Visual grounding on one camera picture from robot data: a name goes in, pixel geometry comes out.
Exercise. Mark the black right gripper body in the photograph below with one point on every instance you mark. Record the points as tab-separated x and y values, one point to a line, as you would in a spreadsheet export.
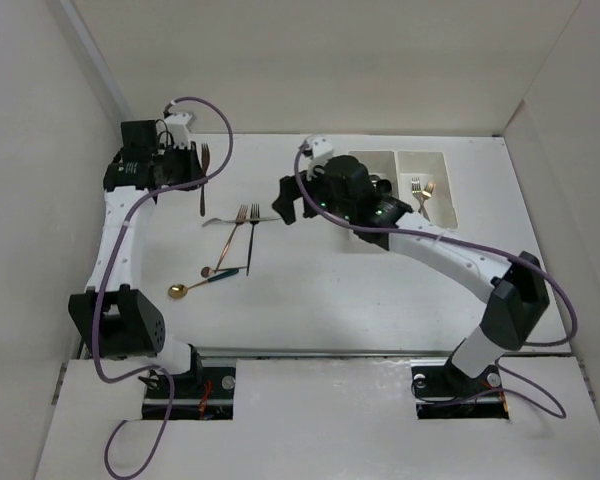
318	191

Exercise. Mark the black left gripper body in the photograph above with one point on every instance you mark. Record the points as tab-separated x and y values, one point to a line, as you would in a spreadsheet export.
179	161

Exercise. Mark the black spoon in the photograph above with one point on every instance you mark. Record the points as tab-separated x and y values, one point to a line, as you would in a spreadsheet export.
383	186

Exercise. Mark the black handled silver fork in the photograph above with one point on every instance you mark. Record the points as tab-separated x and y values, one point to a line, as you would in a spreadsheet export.
254	213

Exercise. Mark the rose gold fork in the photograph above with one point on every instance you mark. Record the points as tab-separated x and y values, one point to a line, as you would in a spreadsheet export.
242	214

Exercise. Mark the rose gold spoon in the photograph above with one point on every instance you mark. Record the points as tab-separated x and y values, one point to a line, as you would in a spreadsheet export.
207	271

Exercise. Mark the green handled gold spoon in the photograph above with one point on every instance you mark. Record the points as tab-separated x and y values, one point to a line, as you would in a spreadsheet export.
178	291

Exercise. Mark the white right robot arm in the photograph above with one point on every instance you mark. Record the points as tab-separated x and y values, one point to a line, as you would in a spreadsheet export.
511	287

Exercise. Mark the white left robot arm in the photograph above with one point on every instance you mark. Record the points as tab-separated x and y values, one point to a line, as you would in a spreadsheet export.
175	356

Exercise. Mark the white plastic spoon bin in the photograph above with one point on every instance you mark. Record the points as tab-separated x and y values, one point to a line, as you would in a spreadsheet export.
381	163

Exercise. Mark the white plastic fork bin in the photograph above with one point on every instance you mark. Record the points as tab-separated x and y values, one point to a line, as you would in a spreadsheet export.
427	166

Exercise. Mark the aluminium side rail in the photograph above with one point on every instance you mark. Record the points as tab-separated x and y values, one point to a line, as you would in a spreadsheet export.
130	324

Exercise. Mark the aluminium front rail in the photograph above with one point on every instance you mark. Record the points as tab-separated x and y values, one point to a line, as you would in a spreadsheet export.
216	352

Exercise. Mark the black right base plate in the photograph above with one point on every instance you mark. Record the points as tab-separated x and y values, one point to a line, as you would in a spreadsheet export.
443	394

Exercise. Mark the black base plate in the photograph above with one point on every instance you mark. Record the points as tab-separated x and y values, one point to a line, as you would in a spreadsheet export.
443	394
206	397

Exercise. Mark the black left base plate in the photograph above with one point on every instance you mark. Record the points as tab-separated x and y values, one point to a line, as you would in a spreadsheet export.
206	397

